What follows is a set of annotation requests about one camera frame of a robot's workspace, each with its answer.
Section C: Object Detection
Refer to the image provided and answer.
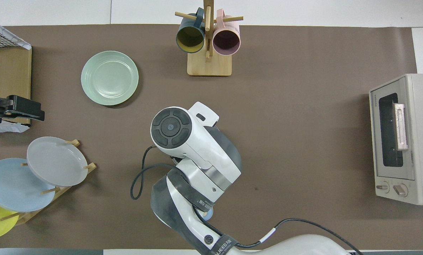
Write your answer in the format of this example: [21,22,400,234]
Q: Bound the white patterned cloth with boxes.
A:
[0,17,32,50]
[0,118,30,134]

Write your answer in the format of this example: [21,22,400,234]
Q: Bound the green plate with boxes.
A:
[81,51,139,106]

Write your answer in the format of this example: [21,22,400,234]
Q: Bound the black wire basket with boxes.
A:
[0,30,21,49]

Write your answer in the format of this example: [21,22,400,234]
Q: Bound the light blue plate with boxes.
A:
[0,158,56,213]

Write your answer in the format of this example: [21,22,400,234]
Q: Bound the wooden mug rack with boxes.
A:
[175,0,244,77]

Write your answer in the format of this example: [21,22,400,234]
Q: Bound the brown table mat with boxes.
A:
[0,24,423,250]

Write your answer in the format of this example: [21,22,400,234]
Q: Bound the wooden plate rack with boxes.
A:
[0,139,97,226]

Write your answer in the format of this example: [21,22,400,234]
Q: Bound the beige toaster oven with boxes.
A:
[369,74,423,206]

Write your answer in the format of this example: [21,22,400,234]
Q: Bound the pink mug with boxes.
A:
[212,9,241,56]

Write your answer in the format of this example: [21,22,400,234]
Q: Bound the wooden shelf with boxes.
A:
[0,27,32,125]

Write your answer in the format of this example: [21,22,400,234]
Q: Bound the grey plate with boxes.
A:
[27,136,88,187]

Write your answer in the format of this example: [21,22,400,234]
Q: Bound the dark blue mug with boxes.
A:
[176,8,205,54]

